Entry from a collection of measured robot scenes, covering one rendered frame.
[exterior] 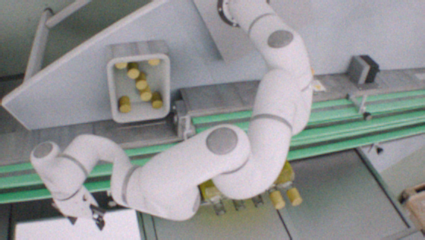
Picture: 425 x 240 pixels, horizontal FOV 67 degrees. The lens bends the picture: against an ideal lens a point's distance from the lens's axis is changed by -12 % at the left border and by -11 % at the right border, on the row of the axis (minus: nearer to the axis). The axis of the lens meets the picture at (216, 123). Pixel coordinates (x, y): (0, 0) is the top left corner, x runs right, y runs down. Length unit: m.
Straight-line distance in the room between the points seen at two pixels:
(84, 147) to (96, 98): 0.39
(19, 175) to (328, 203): 1.04
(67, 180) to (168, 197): 0.26
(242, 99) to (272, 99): 0.46
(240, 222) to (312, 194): 0.32
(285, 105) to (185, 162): 0.23
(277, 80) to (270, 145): 0.14
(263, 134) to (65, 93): 0.68
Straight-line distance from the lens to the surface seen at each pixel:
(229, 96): 1.15
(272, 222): 1.19
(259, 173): 0.67
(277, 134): 0.66
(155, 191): 0.58
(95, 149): 0.80
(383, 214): 1.40
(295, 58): 0.77
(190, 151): 0.58
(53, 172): 0.77
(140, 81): 1.05
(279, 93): 0.70
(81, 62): 1.08
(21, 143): 1.21
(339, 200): 1.37
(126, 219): 1.16
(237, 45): 1.09
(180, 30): 1.06
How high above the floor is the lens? 1.67
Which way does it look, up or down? 45 degrees down
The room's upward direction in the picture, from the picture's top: 157 degrees clockwise
